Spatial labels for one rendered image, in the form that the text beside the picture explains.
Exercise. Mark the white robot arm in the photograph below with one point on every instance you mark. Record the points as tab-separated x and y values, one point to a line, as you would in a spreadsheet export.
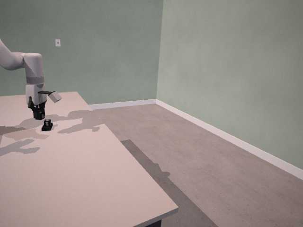
33	64

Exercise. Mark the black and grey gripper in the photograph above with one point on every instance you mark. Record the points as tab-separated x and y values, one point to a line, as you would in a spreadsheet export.
33	98

